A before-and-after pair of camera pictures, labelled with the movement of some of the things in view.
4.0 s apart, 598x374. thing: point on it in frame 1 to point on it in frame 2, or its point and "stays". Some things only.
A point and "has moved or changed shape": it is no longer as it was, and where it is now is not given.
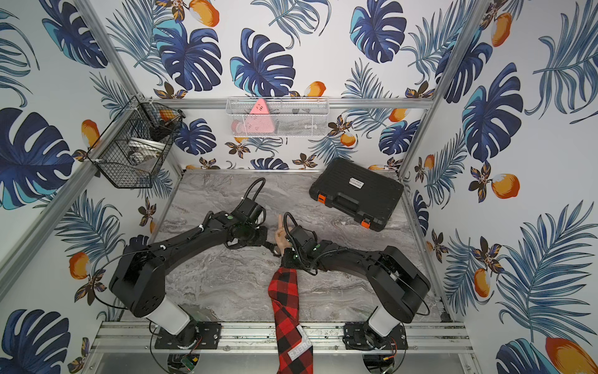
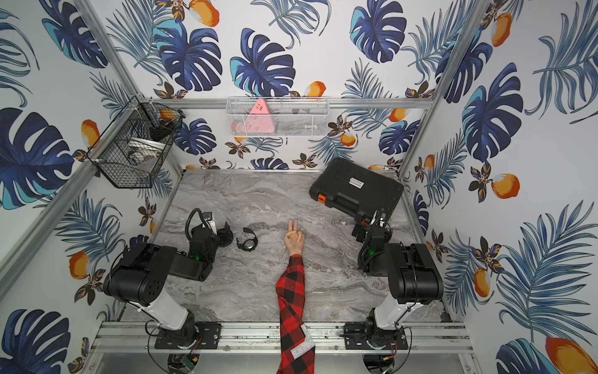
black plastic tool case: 366,196 stays
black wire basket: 132,146 stays
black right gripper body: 293,259 to 362,234
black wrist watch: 274,247 has moved or changed shape
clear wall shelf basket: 289,117 stays
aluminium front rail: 261,337 stays
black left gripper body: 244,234 to 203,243
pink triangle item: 259,120 stays
